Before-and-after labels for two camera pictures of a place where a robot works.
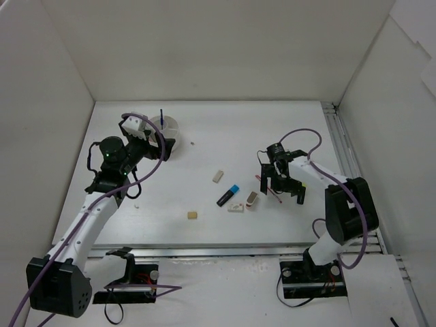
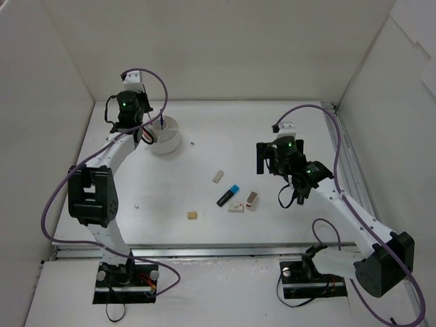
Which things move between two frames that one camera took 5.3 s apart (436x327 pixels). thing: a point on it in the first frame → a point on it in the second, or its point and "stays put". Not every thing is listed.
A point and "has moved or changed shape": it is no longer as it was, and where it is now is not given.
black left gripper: [158, 147] → [146, 103]
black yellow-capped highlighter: [301, 196] stays put
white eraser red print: [235, 207] stays put
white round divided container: [168, 127] stays put
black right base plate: [300, 280] stays put
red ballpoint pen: [270, 189] has moved or changed shape
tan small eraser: [192, 215] stays put
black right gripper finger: [266, 173] → [260, 157]
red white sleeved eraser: [251, 199] stays put
